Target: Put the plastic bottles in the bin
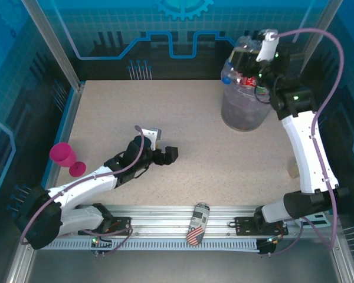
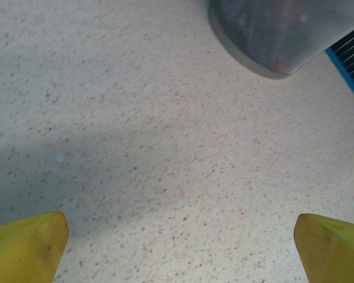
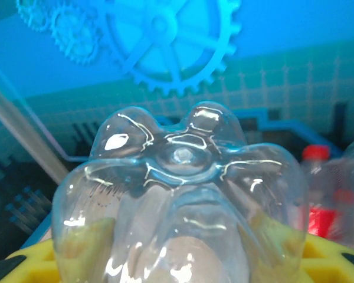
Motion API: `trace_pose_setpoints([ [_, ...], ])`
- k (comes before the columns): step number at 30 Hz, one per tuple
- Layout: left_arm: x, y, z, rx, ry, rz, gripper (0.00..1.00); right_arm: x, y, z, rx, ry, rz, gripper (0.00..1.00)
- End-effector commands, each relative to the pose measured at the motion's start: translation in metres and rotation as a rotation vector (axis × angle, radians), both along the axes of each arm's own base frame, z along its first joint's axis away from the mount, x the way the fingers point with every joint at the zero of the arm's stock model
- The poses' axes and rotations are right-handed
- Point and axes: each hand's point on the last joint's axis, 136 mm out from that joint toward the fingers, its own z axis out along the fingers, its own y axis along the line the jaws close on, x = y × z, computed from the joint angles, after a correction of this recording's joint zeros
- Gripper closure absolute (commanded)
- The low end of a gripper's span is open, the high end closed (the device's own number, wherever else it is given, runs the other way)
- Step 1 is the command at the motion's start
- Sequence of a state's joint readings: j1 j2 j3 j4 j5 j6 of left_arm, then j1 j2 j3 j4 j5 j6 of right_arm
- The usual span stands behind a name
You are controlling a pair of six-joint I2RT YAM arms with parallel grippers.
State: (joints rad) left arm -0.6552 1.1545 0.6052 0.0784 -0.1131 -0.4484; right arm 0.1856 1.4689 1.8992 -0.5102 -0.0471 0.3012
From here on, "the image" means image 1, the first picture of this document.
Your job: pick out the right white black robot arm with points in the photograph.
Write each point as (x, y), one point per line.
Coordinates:
(304, 153)

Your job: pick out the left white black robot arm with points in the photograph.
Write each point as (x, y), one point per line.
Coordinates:
(82, 185)

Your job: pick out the clear plastic bin liner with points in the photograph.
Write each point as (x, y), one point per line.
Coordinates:
(236, 94)

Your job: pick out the grey round waste bin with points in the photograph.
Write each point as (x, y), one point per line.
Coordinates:
(242, 115)

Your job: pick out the flag print drink can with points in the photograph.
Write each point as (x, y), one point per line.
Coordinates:
(199, 218)

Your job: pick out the pink plastic goblet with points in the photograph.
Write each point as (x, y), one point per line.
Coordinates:
(63, 156)

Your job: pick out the light blue calculator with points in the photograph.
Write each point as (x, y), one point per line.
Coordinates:
(318, 220)

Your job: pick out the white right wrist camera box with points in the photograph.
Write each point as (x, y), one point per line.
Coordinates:
(267, 47)

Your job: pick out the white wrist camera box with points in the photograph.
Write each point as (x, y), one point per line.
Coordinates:
(267, 47)
(150, 137)

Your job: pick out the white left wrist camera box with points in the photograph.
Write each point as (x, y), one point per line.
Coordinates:
(150, 137)

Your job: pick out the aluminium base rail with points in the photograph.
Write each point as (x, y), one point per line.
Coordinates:
(159, 216)

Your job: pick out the aluminium frame post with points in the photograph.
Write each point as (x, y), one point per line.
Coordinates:
(53, 44)
(322, 11)

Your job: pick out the aluminium table edge rail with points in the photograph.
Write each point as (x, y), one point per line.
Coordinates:
(70, 118)

